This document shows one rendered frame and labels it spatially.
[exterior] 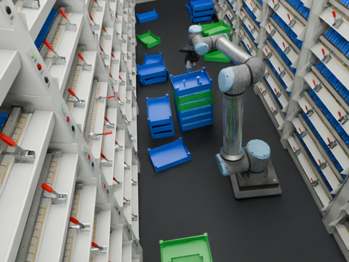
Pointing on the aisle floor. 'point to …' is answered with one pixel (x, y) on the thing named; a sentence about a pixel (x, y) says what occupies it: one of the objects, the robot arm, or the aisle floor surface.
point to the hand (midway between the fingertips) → (188, 66)
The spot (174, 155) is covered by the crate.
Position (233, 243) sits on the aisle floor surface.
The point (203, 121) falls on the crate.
